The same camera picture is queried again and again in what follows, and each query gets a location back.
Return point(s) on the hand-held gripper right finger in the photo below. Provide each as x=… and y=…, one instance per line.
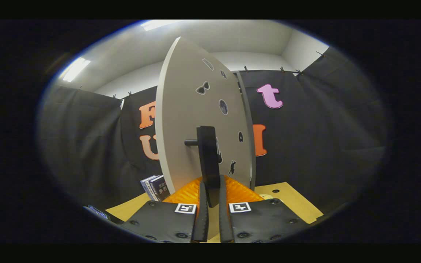
x=226, y=223

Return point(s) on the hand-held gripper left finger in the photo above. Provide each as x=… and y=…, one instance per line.
x=201, y=219

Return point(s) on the white cabinet door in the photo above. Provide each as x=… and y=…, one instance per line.
x=185, y=109

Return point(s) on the dark blue book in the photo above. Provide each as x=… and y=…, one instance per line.
x=160, y=189

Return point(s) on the light blue book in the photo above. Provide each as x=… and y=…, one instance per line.
x=147, y=187

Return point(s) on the grey cabinet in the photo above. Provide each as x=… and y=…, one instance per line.
x=253, y=164

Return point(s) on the black backdrop cloth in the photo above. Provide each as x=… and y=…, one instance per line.
x=323, y=128

